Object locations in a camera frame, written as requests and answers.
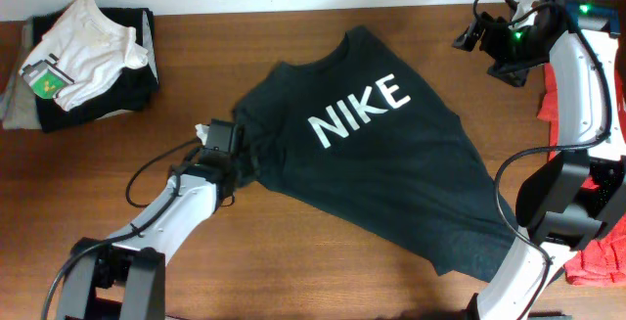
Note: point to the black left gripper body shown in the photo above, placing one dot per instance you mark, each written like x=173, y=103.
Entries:
x=240, y=165

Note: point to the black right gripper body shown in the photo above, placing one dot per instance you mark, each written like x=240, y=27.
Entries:
x=516, y=47

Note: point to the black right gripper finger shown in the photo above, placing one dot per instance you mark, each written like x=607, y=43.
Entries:
x=514, y=74
x=467, y=40

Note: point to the dark green Nike t-shirt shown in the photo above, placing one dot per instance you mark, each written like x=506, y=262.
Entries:
x=362, y=136

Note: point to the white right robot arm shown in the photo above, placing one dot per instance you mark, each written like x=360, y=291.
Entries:
x=578, y=196

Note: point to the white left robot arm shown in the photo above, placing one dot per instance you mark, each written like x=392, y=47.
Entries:
x=123, y=276

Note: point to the black folded garment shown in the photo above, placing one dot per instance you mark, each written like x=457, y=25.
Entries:
x=132, y=90

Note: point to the white folded t-shirt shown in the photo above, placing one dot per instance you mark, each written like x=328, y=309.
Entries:
x=81, y=56

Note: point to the red t-shirt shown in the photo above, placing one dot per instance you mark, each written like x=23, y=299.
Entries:
x=602, y=262

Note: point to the grey folded garment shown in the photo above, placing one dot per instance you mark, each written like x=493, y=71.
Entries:
x=18, y=105

